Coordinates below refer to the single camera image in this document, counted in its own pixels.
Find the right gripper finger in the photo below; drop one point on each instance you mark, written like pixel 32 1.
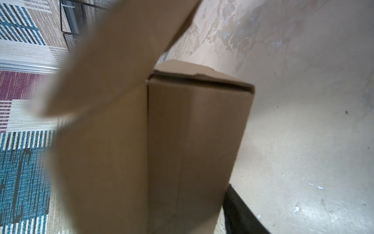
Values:
pixel 238 217

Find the brown cardboard box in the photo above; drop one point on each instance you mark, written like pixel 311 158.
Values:
pixel 149 147

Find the black wire mesh shelf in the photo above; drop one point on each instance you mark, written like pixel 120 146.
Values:
pixel 76 17

